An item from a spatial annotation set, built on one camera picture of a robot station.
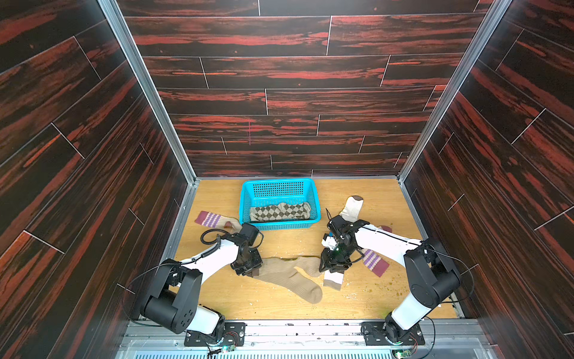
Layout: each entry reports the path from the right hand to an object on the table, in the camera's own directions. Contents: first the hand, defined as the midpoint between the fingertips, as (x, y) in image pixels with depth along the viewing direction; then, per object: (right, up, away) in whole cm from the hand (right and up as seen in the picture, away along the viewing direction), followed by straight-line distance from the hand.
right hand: (328, 268), depth 87 cm
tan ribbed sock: (-7, +1, -1) cm, 7 cm away
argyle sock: (-26, +21, +17) cm, 37 cm away
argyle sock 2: (-11, +21, +17) cm, 30 cm away
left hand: (-27, 0, +1) cm, 27 cm away
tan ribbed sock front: (-17, -2, -1) cm, 17 cm away
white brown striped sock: (+16, +24, +21) cm, 36 cm away
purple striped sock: (-53, +18, +17) cm, 58 cm away
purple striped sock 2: (+20, +1, +3) cm, 20 cm away
